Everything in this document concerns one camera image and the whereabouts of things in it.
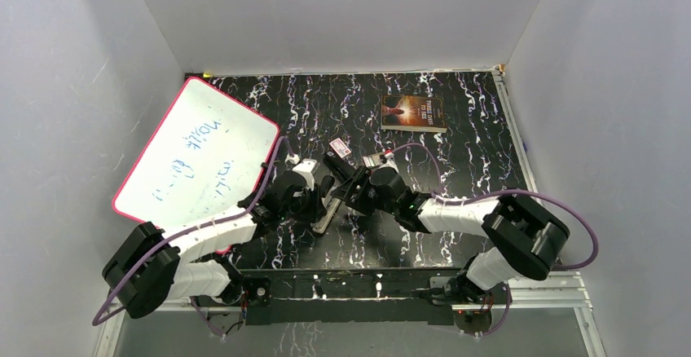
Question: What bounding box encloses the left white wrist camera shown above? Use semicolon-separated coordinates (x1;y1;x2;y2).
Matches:
292;158;319;190

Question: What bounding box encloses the small red staple box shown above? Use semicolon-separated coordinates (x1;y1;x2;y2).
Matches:
329;138;352;158

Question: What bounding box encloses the dark paperback book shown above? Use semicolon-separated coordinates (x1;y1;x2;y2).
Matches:
381;95;447;134

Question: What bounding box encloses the aluminium frame rail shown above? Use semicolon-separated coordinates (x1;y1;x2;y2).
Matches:
95;269;605;356

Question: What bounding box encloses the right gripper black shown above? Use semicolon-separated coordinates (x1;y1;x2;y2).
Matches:
330;165;398;217

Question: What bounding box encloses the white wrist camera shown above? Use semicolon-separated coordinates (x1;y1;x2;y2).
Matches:
292;158;319;190
374;150;399;173

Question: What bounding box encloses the white stapler black handle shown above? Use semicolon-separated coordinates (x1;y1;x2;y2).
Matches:
310;176;351;235

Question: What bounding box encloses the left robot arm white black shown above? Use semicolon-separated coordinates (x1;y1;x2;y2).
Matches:
102;170;336;319

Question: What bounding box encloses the cardboard staple tray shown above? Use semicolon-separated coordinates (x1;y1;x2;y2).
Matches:
363;153;382;168

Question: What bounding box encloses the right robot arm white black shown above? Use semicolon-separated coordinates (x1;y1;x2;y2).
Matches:
332;167;570;303

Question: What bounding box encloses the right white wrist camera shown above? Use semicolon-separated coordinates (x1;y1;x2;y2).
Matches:
374;150;399;173

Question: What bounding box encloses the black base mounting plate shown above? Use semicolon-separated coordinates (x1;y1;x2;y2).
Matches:
191;267;511;326

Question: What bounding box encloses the pink-framed whiteboard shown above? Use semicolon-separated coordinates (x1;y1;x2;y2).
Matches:
112;77;280;231

